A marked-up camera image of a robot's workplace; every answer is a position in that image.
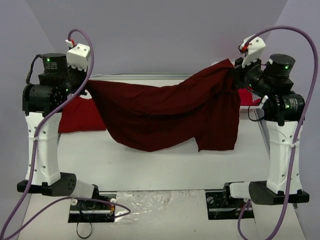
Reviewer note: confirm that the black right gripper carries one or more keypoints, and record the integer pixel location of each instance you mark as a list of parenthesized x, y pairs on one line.
[(240, 72)]

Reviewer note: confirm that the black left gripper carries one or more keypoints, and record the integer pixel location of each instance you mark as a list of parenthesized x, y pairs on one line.
[(80, 83)]

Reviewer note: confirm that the dark maroon t shirt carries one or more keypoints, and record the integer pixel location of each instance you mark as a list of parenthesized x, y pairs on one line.
[(204, 107)]

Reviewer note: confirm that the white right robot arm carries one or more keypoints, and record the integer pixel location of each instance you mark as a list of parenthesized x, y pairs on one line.
[(282, 109)]

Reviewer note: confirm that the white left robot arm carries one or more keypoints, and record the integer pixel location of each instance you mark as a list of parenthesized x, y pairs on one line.
[(64, 77)]

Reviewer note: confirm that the crimson pink t shirt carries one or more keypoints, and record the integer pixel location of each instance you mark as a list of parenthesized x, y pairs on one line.
[(248, 98)]

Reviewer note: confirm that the folded red t shirt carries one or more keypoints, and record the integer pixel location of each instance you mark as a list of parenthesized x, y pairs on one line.
[(80, 115)]

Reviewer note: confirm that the white plastic laundry basket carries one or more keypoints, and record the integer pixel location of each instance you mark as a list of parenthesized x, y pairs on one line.
[(227, 91)]

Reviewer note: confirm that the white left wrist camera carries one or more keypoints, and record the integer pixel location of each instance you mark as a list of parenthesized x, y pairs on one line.
[(77, 56)]

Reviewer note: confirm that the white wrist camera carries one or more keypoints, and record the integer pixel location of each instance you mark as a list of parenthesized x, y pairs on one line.
[(77, 56), (252, 52)]

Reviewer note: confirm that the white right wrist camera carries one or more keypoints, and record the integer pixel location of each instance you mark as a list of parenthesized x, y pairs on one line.
[(252, 52)]

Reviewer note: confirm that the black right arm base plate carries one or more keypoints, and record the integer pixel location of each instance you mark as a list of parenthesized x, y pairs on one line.
[(221, 208)]

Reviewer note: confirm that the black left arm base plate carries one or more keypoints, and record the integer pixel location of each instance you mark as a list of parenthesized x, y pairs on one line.
[(81, 211)]

